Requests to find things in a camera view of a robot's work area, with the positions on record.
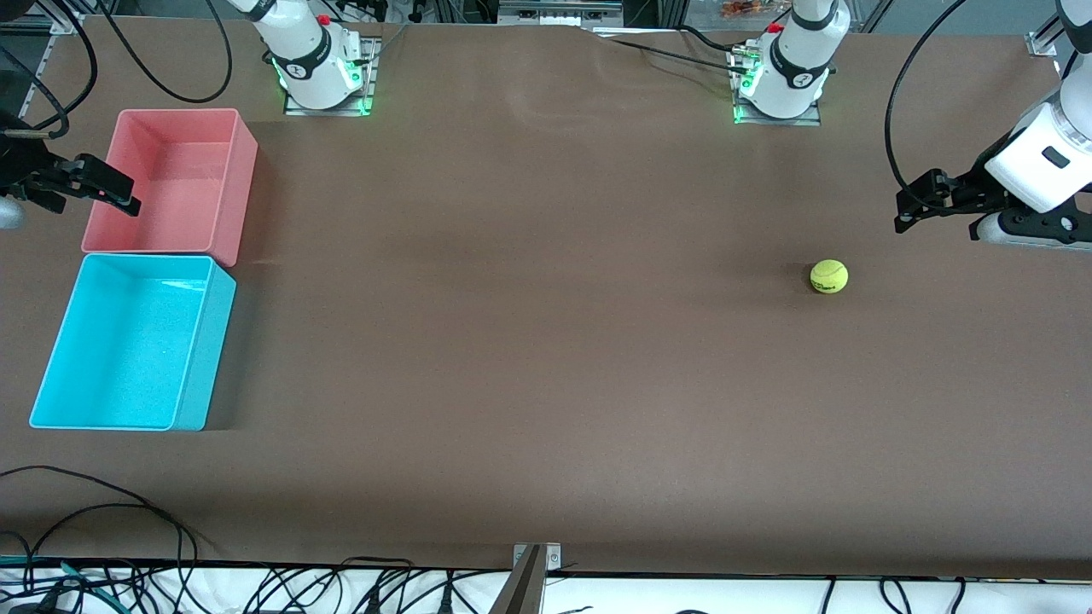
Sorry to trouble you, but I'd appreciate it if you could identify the yellow-green tennis ball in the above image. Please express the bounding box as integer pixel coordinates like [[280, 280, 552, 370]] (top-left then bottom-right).
[[810, 259, 850, 295]]

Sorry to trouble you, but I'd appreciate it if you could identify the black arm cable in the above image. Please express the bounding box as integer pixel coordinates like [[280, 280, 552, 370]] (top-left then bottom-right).
[[0, 0, 233, 139], [883, 0, 982, 214]]

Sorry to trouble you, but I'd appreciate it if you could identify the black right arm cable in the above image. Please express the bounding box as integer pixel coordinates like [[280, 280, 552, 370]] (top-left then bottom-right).
[[0, 0, 233, 139]]

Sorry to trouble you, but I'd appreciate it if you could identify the pink plastic bin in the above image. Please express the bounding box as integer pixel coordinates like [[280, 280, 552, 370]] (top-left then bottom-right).
[[81, 108, 259, 268]]

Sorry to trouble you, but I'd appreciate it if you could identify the brown table cover mat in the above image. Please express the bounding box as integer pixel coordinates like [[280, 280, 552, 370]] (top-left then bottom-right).
[[0, 15, 1092, 582]]

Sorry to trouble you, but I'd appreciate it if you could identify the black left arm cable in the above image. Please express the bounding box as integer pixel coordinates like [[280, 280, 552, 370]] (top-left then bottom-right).
[[883, 0, 982, 214]]

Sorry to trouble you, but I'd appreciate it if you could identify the small metal clamp bracket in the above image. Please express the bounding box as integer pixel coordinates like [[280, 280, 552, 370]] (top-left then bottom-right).
[[513, 542, 563, 574]]

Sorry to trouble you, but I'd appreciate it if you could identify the blue plastic bin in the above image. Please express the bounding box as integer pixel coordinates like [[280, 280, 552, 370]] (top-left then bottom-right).
[[29, 253, 238, 432]]

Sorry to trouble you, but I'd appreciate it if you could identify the aluminium frame rail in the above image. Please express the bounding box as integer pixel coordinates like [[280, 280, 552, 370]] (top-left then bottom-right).
[[497, 0, 624, 25]]

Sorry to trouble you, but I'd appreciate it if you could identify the teal cable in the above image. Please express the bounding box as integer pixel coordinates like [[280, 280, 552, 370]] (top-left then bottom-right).
[[0, 556, 116, 602]]

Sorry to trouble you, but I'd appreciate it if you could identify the black cable across mat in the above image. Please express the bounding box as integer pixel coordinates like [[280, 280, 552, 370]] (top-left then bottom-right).
[[593, 30, 760, 78]]

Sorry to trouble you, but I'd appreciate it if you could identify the grey metal pole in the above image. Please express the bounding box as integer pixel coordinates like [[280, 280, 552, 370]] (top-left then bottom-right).
[[488, 546, 547, 614]]

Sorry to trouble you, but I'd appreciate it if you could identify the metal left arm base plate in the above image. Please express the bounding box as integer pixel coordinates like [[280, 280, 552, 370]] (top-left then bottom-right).
[[734, 47, 822, 127]]

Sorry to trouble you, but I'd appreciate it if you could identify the long looping black cable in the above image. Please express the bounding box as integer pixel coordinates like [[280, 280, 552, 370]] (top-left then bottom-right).
[[0, 465, 199, 598]]

